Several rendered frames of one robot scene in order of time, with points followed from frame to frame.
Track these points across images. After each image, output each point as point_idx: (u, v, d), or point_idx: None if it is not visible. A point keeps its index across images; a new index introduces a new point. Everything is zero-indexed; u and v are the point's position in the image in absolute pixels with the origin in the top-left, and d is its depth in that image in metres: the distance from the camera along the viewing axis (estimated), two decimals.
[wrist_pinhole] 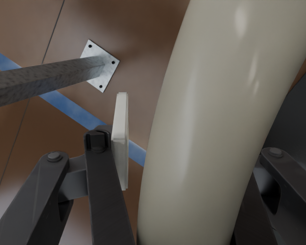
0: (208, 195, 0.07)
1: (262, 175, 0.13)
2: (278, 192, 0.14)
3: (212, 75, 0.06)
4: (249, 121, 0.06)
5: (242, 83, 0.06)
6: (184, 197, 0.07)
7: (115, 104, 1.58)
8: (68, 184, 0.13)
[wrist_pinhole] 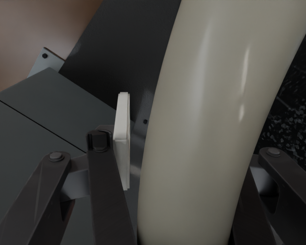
0: (207, 181, 0.07)
1: (260, 175, 0.13)
2: (276, 192, 0.14)
3: (210, 59, 0.06)
4: (247, 105, 0.06)
5: (239, 66, 0.06)
6: (183, 183, 0.07)
7: None
8: (70, 184, 0.13)
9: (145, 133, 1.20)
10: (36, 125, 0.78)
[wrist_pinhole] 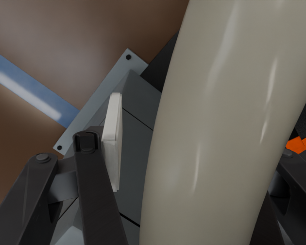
0: (226, 197, 0.06)
1: (273, 176, 0.13)
2: (289, 193, 0.13)
3: (235, 48, 0.05)
4: (279, 106, 0.05)
5: (272, 58, 0.05)
6: (197, 199, 0.06)
7: None
8: (57, 185, 0.13)
9: None
10: None
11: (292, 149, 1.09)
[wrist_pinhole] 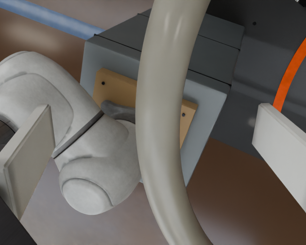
0: (178, 232, 0.22)
1: None
2: None
3: (157, 204, 0.21)
4: (175, 210, 0.21)
5: (165, 204, 0.21)
6: (172, 235, 0.22)
7: None
8: None
9: (256, 34, 1.36)
10: None
11: None
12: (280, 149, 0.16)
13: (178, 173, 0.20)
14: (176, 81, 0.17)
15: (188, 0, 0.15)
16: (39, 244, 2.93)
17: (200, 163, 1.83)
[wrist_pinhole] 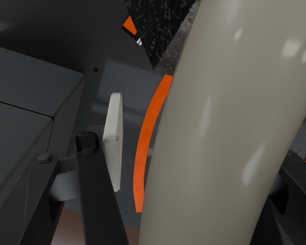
0: None
1: None
2: (287, 193, 0.13)
3: None
4: None
5: None
6: None
7: None
8: (58, 185, 0.13)
9: (100, 83, 1.07)
10: None
11: None
12: None
13: None
14: (242, 242, 0.07)
15: (304, 48, 0.05)
16: None
17: (61, 241, 1.42)
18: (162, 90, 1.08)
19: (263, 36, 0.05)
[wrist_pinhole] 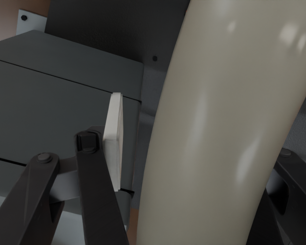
0: None
1: (271, 176, 0.13)
2: (287, 193, 0.13)
3: None
4: None
5: None
6: None
7: None
8: (58, 185, 0.13)
9: (159, 73, 1.06)
10: (28, 70, 0.65)
11: None
12: None
13: None
14: (243, 223, 0.07)
15: None
16: None
17: None
18: None
19: (266, 1, 0.05)
